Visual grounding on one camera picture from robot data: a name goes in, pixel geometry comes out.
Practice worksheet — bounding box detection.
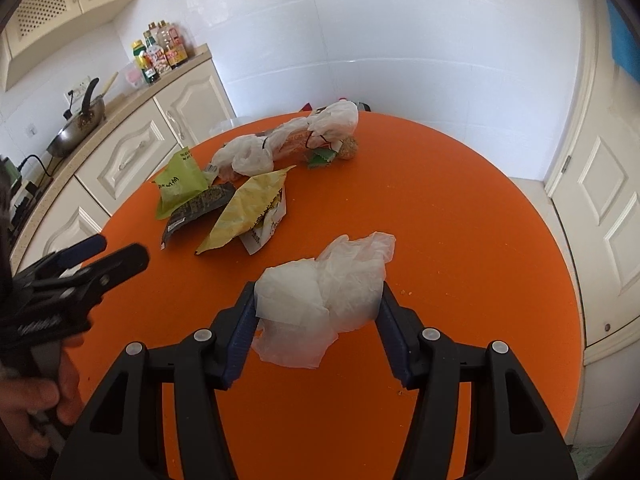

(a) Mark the white red label bottle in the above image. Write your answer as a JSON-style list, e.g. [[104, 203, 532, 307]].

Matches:
[[145, 32, 169, 77]]

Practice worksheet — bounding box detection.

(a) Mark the crumpled white plastic bag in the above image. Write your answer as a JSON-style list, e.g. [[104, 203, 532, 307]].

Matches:
[[210, 133, 275, 181]]

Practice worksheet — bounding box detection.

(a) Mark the white panel door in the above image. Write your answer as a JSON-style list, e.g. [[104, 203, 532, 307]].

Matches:
[[545, 25, 640, 363]]

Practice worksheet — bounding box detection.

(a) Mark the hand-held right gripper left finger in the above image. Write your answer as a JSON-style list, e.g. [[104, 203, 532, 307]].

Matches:
[[50, 282, 259, 480]]

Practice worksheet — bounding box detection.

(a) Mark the blue apron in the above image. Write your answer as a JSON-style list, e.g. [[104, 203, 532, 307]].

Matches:
[[605, 0, 640, 82]]

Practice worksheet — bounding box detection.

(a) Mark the white printed wrapper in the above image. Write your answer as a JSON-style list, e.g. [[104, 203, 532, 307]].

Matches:
[[240, 187, 289, 257]]

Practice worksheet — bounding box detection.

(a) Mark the brown food scrap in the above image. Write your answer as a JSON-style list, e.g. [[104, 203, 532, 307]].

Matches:
[[334, 136, 359, 162]]

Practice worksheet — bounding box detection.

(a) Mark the steel wok black handle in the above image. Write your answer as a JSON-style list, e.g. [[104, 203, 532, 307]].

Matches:
[[46, 77, 107, 158]]

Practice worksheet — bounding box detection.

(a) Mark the small dark bottle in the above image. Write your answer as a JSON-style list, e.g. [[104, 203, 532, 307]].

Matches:
[[141, 52, 161, 84]]

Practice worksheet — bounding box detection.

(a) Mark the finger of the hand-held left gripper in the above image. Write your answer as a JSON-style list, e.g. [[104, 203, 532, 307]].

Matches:
[[15, 235, 108, 281], [30, 244, 150, 311]]

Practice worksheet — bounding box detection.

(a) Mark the green kitchen appliance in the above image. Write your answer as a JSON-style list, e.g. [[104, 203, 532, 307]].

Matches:
[[0, 157, 23, 196]]

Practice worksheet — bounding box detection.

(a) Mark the black cable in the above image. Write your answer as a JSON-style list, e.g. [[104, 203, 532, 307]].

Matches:
[[19, 154, 53, 179]]

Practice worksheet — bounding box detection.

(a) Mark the cream kitchen base cabinet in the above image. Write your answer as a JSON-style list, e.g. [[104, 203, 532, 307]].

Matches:
[[10, 44, 238, 281]]

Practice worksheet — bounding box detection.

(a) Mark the light green wrapper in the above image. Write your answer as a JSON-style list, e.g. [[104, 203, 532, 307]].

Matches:
[[154, 146, 215, 221]]

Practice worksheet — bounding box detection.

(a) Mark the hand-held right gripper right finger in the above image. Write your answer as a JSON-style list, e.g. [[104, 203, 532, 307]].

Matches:
[[377, 282, 576, 480]]

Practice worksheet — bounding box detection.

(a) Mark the person's left hand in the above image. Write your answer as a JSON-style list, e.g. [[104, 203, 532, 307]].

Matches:
[[0, 335, 84, 456]]

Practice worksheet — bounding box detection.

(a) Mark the translucent white plastic bag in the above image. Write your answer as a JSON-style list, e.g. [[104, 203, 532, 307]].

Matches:
[[251, 232, 397, 369]]

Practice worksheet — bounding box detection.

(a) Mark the dark printed wrapper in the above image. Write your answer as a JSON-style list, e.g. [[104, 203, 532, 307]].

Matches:
[[160, 182, 238, 251]]

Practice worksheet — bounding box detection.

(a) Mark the white tissue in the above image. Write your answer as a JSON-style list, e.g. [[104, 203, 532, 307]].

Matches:
[[254, 258, 332, 335]]

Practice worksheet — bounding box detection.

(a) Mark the yellow wrapper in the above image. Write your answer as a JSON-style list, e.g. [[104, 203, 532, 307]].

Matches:
[[195, 166, 291, 257]]

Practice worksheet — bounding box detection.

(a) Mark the tied white plastic bag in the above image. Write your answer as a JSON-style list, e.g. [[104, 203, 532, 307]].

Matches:
[[262, 101, 360, 161]]

